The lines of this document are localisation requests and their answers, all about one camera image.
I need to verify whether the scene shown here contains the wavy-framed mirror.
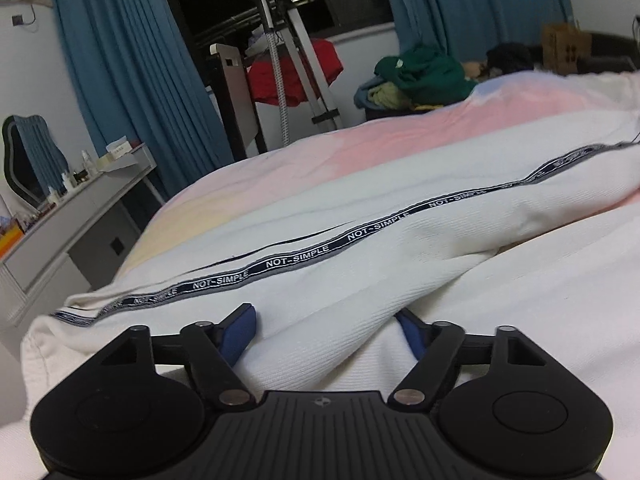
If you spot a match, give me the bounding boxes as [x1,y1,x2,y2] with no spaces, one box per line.
[1,114,70,207]

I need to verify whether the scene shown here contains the pastel tie-dye blanket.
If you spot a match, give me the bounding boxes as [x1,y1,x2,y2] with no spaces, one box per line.
[117,69,618,273]

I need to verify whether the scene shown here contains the garment steamer stand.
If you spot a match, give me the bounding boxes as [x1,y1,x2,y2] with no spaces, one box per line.
[235,0,346,150]

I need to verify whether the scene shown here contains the green garment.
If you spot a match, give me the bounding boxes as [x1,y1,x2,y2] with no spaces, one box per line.
[375,43,478,107]

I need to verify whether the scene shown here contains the dark clothing pile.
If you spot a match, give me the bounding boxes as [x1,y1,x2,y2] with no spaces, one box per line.
[486,42,541,79]

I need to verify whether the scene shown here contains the red garment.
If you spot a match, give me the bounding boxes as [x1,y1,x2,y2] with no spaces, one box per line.
[247,39,345,107]

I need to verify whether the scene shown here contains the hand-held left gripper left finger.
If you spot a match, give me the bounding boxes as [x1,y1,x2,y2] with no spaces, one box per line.
[97,302,258,409]

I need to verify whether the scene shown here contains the brown paper bag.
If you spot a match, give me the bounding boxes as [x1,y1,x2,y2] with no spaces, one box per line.
[542,21,594,77]

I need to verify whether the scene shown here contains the black sofa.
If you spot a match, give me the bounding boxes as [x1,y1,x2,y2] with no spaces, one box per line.
[575,30,640,74]

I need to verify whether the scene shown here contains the orange tray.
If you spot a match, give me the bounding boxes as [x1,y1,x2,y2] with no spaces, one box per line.
[0,226,24,262]

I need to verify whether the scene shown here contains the pile of mixed clothes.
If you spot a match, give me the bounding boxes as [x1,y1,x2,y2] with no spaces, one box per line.
[355,77,446,112]

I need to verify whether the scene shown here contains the white pants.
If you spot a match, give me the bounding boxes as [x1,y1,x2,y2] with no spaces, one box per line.
[20,71,640,480]

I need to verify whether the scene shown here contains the white dressing table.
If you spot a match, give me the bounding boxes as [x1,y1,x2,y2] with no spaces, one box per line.
[0,141,162,328]

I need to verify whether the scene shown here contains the blue curtain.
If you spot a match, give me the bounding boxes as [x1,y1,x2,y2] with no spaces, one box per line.
[46,0,237,203]
[375,0,576,63]

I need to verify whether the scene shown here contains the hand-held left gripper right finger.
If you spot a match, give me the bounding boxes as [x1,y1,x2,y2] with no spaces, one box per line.
[386,307,549,409]

